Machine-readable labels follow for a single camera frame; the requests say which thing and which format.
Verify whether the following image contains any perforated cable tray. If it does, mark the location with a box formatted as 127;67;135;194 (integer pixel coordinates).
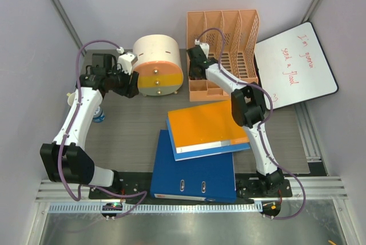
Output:
48;201;262;214

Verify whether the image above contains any orange folder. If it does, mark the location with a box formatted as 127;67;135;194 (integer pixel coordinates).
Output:
167;100;249;147

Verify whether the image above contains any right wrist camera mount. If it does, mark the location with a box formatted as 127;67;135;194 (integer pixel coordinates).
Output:
194;39;209;58

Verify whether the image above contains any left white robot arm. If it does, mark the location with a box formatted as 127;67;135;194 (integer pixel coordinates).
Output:
40;72;139;199

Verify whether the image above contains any yellow cabinet drawer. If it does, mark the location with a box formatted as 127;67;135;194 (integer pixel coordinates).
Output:
138;73;184;88

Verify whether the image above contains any small blue-label bottle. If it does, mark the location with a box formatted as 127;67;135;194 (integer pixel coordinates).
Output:
93;106;105;123

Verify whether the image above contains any white dry-erase board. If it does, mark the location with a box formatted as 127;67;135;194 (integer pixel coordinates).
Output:
254;22;339;109

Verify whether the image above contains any orange desk file organizer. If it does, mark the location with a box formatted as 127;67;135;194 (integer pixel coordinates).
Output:
186;9;261;102

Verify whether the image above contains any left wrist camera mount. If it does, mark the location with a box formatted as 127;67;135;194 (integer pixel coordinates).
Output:
117;47;138;75

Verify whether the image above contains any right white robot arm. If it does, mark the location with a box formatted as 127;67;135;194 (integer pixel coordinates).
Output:
186;45;284;196

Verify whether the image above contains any light blue thin folder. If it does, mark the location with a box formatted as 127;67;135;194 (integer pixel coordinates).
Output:
166;119;250;161

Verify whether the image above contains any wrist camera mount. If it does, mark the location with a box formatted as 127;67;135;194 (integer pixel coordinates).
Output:
117;47;138;75
194;39;209;58

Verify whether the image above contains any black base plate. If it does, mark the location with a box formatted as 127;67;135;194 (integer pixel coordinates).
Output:
87;177;293;200

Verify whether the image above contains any white arched drawer cabinet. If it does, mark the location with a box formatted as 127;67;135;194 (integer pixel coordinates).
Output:
132;33;184;97

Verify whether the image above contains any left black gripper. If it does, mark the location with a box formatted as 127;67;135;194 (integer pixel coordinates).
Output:
106;64;139;98

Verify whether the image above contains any blue ring binder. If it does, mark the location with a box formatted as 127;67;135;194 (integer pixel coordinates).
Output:
150;129;237;203

